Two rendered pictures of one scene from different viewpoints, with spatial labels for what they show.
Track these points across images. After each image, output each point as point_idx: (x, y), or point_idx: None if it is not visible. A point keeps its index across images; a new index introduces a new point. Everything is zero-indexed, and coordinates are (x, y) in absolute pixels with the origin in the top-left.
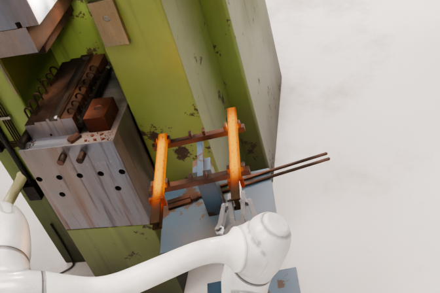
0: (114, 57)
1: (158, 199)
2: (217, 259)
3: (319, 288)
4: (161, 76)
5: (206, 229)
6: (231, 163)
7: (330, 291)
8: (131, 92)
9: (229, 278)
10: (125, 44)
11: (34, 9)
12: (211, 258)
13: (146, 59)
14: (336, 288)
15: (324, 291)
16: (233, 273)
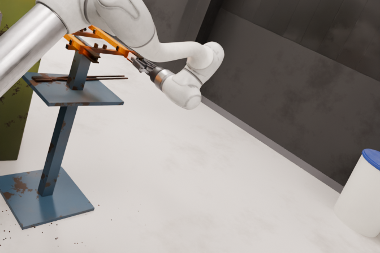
0: None
1: (88, 47)
2: (203, 54)
3: (81, 177)
4: None
5: (76, 95)
6: (119, 45)
7: (90, 179)
8: None
9: (185, 78)
10: None
11: None
12: (202, 52)
13: None
14: (92, 177)
15: (85, 179)
16: (189, 75)
